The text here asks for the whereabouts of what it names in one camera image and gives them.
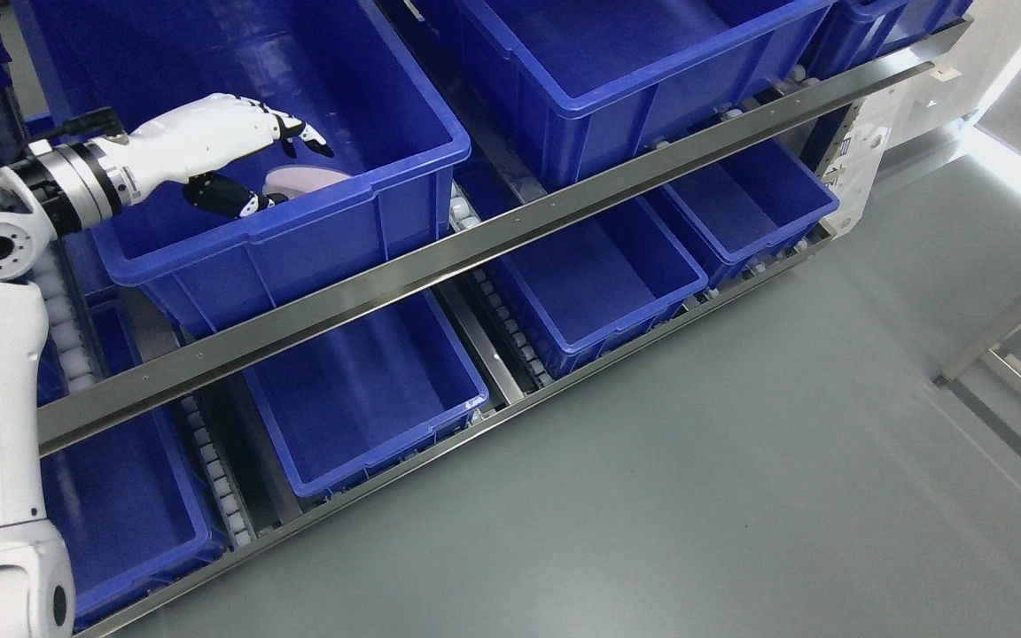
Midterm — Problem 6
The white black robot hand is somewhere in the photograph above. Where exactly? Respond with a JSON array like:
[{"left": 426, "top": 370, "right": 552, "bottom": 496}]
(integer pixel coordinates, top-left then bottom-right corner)
[{"left": 96, "top": 93, "right": 335, "bottom": 219}]

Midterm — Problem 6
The pink bowl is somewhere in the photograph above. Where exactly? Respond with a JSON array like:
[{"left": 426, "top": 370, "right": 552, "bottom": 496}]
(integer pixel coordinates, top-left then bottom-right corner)
[{"left": 262, "top": 165, "right": 352, "bottom": 199}]

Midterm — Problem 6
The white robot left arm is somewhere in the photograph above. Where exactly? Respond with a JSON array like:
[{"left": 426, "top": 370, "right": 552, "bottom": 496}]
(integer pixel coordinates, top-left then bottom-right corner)
[{"left": 0, "top": 108, "right": 139, "bottom": 637}]

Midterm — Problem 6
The blue bin upper middle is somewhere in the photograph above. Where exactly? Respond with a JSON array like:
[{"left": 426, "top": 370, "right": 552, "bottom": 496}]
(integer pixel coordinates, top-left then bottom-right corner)
[{"left": 414, "top": 1, "right": 831, "bottom": 189}]

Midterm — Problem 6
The metal shelf rack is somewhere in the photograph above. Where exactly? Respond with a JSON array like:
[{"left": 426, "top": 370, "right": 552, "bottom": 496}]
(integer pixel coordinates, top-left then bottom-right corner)
[{"left": 15, "top": 1, "right": 969, "bottom": 637}]

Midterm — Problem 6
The blue bin upper left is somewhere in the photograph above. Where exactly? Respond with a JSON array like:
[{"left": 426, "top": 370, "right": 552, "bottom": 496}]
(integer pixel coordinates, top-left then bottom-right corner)
[{"left": 12, "top": 0, "right": 472, "bottom": 338}]

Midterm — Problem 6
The blue bin lower centre-left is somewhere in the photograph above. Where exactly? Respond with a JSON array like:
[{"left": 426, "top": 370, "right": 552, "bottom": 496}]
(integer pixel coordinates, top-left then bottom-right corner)
[{"left": 243, "top": 292, "right": 490, "bottom": 501}]

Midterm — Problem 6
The blue bin lower left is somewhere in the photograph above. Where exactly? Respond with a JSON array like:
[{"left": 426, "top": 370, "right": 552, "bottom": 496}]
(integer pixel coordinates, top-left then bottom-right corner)
[{"left": 41, "top": 407, "right": 230, "bottom": 631}]

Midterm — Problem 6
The blue bin lower centre-right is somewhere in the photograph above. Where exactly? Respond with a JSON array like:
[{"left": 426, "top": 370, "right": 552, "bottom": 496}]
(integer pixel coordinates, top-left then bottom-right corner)
[{"left": 483, "top": 197, "right": 709, "bottom": 379}]

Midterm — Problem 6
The blue bin lower right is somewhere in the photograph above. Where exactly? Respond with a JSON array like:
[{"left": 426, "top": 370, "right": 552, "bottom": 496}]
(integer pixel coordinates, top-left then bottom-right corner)
[{"left": 645, "top": 140, "right": 839, "bottom": 288}]

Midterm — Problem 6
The blue bin upper right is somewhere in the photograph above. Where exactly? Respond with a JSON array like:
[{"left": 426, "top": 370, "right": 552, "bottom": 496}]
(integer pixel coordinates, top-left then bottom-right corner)
[{"left": 799, "top": 1, "right": 972, "bottom": 80}]

